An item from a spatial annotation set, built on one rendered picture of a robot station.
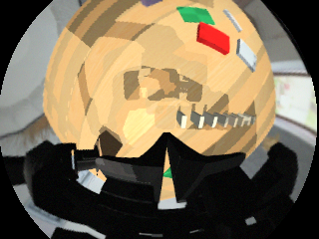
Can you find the green flat block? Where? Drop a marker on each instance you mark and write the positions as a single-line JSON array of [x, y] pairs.
[[195, 15]]

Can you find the red flat block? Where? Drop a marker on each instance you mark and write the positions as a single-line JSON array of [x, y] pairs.
[[213, 38]]

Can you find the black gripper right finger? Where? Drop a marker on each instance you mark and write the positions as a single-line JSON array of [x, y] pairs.
[[188, 167]]

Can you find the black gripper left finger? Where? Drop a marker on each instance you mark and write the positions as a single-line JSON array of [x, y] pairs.
[[145, 169]]

